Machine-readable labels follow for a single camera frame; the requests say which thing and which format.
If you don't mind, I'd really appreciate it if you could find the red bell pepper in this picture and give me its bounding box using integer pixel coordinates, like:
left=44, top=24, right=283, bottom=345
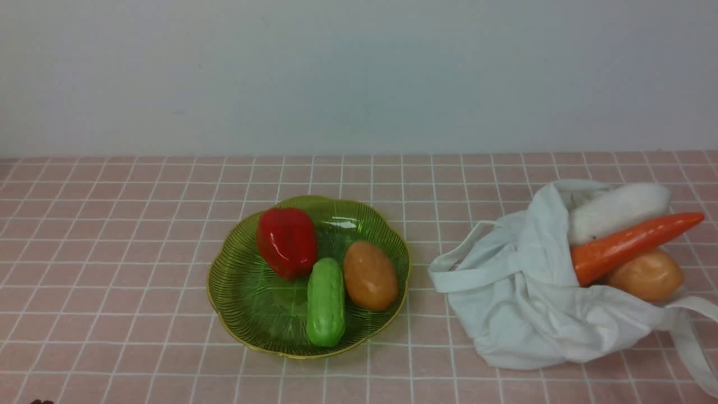
left=255, top=207, right=318, bottom=281

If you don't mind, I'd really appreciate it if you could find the green cucumber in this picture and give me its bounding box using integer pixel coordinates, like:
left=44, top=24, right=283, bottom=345
left=306, top=258, right=346, bottom=347

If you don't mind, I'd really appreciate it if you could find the brown potato on plate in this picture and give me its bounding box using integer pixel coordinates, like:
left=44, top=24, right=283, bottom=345
left=343, top=241, right=398, bottom=312

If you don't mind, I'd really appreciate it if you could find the white radish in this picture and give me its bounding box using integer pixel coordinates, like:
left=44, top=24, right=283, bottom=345
left=561, top=182, right=672, bottom=246

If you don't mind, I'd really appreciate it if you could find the brown potato in bag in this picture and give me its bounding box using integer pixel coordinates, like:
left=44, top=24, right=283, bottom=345
left=605, top=250, right=684, bottom=302

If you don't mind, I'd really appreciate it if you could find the orange carrot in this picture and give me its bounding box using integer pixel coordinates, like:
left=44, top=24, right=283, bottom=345
left=571, top=212, right=705, bottom=287

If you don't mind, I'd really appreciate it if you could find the white cloth bag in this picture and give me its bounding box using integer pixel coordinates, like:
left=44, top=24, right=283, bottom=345
left=428, top=179, right=716, bottom=396

